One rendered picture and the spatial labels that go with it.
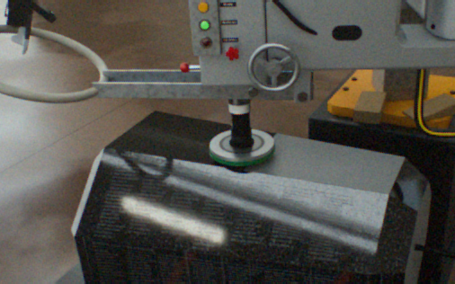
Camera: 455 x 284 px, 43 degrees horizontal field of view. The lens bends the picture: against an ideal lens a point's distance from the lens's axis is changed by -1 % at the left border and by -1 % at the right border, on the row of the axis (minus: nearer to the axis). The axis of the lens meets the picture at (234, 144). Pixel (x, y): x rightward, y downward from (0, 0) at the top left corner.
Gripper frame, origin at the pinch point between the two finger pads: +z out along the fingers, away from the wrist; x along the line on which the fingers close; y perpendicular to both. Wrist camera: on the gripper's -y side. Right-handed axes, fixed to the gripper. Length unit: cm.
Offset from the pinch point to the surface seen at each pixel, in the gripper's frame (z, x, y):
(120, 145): 19.2, 31.2, -33.5
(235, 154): -3, 65, -58
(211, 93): -19, 57, -47
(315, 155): -7, 70, -85
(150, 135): 16, 29, -45
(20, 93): -6.8, 46.2, 7.0
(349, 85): -10, 18, -135
